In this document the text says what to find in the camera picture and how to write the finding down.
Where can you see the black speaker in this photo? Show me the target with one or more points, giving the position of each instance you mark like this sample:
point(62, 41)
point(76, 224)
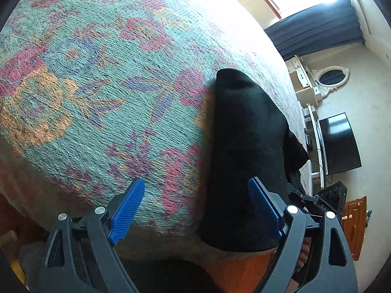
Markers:
point(334, 195)

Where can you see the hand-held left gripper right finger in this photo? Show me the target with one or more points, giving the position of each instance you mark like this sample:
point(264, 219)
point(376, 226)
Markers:
point(264, 204)

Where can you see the cream vanity dresser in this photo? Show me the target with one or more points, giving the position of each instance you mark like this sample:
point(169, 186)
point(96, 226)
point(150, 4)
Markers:
point(301, 79)

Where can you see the floral bed blanket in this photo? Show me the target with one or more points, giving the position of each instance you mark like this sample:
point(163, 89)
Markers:
point(91, 97)

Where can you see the oval vanity mirror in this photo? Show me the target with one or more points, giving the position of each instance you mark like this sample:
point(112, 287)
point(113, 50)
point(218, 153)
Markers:
point(331, 76)

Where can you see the brown wooden cabinet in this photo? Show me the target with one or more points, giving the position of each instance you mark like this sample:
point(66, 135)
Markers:
point(354, 229)

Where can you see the black flat television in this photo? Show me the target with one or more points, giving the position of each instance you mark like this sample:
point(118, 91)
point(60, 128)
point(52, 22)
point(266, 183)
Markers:
point(339, 143)

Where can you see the dark blue curtain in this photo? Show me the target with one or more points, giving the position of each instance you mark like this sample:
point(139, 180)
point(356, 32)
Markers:
point(317, 30)

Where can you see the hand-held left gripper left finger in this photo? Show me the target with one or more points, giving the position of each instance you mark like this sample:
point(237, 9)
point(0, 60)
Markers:
point(126, 210)

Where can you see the white television stand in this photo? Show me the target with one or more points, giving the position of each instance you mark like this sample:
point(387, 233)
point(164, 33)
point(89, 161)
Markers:
point(317, 158)

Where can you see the person's right hand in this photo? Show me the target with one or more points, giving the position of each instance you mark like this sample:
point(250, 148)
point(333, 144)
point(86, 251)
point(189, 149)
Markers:
point(304, 256)

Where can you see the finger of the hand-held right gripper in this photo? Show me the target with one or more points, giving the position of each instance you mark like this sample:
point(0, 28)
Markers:
point(305, 200)

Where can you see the black pants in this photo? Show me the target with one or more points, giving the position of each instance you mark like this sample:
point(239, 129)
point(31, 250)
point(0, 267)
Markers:
point(244, 143)

